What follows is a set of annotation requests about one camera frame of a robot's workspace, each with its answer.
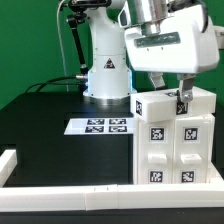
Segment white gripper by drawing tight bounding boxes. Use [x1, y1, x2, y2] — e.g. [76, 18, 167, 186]
[123, 3, 219, 103]

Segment white block with marker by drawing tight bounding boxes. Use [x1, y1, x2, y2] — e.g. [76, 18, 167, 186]
[130, 87, 216, 122]

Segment white door panel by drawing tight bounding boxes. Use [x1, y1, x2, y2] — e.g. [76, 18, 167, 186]
[173, 114, 214, 184]
[135, 120, 174, 184]

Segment white cabinet body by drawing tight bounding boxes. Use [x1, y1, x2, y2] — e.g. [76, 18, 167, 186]
[133, 114, 215, 184]

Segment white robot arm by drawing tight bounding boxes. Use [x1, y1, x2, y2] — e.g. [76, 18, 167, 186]
[68, 0, 219, 102]

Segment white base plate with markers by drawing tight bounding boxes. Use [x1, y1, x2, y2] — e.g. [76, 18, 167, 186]
[64, 118, 134, 135]

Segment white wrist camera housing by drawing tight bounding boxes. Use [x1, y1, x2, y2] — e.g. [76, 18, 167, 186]
[118, 0, 132, 28]

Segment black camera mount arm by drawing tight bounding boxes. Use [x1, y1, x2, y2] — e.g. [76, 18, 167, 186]
[57, 0, 112, 78]

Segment white U-shaped border frame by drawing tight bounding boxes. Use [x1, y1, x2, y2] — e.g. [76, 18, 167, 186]
[0, 149, 224, 212]

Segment black cables on table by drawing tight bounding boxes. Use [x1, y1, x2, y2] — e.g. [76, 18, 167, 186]
[25, 75, 88, 94]

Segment grey hanging cable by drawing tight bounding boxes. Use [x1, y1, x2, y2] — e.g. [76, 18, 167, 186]
[55, 1, 70, 93]

